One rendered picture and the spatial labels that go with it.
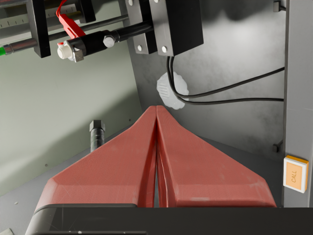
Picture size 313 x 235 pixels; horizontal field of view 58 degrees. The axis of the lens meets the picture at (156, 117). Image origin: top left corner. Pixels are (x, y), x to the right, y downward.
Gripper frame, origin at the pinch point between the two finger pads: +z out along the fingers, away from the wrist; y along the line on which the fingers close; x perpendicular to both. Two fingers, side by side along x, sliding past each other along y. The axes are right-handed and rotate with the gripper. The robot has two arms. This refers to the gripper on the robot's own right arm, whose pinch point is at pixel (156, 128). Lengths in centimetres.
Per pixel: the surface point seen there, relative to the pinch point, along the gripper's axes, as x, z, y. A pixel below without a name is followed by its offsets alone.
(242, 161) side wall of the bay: 35, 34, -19
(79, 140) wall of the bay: 41, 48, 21
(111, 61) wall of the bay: 25, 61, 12
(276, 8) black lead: 4.6, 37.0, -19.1
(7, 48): 12.1, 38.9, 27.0
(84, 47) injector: 7.3, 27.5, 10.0
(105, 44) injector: 7.2, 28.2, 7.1
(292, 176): 23.4, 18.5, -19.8
